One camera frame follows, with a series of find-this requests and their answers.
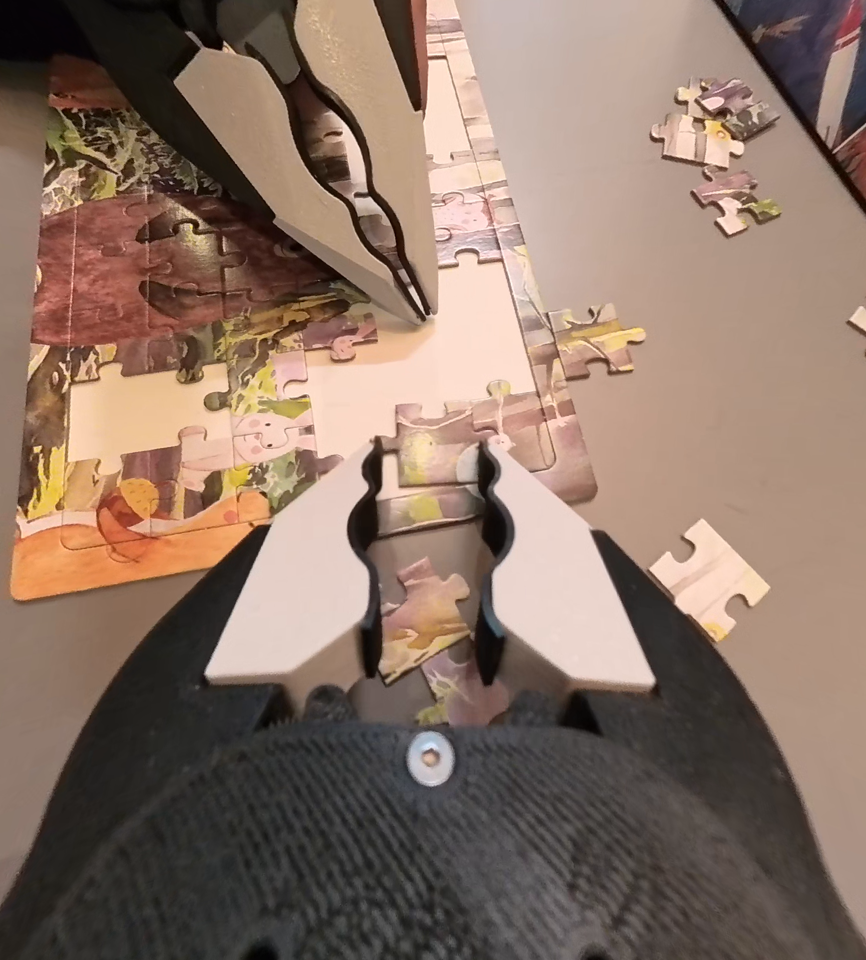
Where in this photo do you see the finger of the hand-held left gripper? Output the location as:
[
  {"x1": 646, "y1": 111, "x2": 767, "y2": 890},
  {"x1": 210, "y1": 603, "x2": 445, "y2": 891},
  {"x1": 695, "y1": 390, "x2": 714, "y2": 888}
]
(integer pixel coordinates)
[
  {"x1": 174, "y1": 45, "x2": 426, "y2": 325},
  {"x1": 292, "y1": 0, "x2": 440, "y2": 318}
]

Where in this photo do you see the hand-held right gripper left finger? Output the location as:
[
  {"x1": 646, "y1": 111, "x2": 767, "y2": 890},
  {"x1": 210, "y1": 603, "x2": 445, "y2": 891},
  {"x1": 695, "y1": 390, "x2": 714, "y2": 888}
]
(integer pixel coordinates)
[{"x1": 205, "y1": 437, "x2": 385, "y2": 697}]

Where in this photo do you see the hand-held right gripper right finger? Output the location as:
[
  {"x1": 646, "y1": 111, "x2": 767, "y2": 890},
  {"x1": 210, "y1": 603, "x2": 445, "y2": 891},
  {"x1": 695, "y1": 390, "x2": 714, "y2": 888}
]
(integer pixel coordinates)
[{"x1": 478, "y1": 439, "x2": 657, "y2": 697}]

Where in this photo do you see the purple orange jigsaw piece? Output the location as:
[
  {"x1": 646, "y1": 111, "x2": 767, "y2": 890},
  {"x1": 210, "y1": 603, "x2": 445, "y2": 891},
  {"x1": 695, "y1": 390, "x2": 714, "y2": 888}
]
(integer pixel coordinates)
[{"x1": 376, "y1": 556, "x2": 473, "y2": 687}]

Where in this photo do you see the partly assembled jigsaw puzzle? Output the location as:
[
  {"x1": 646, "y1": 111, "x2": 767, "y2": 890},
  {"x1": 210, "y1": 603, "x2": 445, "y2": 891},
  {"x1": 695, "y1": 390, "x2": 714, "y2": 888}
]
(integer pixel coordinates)
[{"x1": 10, "y1": 0, "x2": 600, "y2": 603}]

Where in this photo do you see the illustrated puzzle box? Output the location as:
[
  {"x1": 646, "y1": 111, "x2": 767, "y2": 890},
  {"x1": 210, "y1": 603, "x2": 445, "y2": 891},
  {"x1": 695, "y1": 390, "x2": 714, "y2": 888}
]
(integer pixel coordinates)
[{"x1": 718, "y1": 0, "x2": 866, "y2": 279}]

